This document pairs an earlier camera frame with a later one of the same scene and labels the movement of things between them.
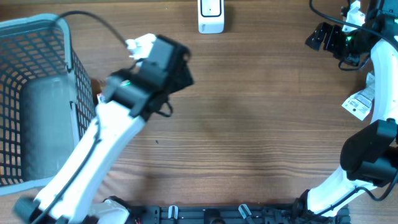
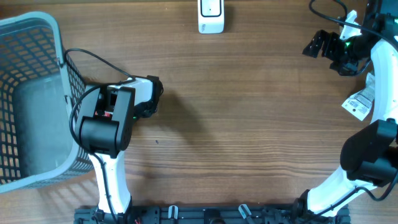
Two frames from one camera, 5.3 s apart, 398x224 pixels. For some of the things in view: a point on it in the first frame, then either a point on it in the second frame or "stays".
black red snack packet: (359, 104) stays
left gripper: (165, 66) → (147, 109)
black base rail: (238, 214) stays
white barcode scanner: (211, 17) stays
